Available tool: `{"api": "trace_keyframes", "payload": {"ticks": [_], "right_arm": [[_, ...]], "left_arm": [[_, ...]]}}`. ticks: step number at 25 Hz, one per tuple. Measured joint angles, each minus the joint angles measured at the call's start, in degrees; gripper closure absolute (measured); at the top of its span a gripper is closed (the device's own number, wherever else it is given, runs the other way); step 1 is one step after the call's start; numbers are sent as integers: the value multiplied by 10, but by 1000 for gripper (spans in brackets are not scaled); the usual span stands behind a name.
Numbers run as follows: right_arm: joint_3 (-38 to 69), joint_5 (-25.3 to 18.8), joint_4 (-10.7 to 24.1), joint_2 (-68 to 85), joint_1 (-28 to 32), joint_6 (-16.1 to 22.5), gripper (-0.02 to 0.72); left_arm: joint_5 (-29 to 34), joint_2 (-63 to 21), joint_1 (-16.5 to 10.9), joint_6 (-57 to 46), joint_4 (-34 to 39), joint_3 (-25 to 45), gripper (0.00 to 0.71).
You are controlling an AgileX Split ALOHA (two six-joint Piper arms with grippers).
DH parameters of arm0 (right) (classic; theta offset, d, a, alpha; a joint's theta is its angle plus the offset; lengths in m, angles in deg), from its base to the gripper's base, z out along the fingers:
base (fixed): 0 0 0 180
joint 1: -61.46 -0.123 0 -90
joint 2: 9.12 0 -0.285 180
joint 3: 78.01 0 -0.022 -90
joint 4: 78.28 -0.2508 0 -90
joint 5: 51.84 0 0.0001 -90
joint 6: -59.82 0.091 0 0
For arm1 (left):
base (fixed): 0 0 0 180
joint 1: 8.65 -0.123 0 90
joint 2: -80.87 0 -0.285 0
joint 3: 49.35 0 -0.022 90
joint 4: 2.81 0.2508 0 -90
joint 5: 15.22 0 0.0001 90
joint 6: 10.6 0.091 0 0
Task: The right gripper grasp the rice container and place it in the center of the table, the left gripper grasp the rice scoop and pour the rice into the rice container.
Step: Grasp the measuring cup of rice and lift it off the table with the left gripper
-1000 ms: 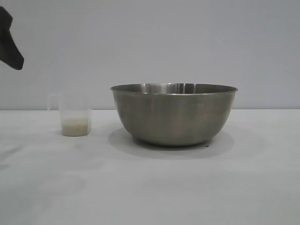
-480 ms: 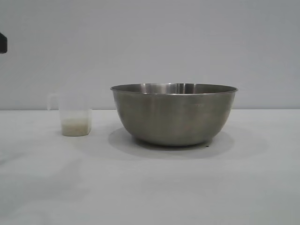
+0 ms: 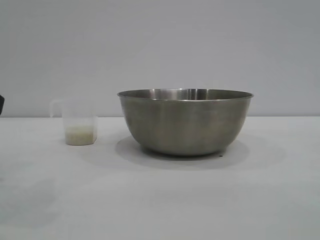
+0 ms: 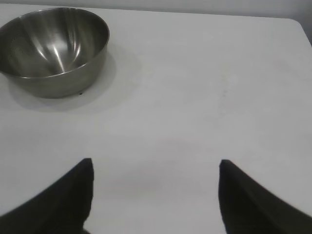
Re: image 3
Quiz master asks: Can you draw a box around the translucent plastic measuring cup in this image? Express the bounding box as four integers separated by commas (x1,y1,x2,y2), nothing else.
49,99,98,146

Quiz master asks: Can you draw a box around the white raw rice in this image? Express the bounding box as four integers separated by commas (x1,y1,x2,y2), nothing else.
65,124,97,145

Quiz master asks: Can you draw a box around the stainless steel mixing bowl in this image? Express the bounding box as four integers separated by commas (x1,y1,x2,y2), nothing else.
116,87,255,157

